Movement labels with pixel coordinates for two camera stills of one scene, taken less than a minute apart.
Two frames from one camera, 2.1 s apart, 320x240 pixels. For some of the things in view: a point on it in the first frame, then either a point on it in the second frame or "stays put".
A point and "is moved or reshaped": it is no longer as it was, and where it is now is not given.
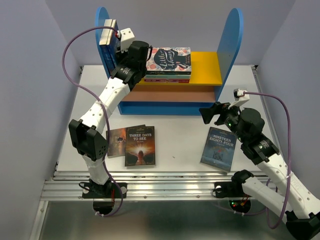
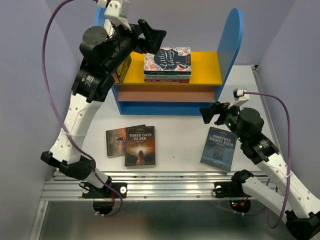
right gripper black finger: (208, 114) stays put
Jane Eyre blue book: (107, 51) is moved or reshaped
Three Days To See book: (140, 147) stays put
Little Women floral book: (169, 61) stays put
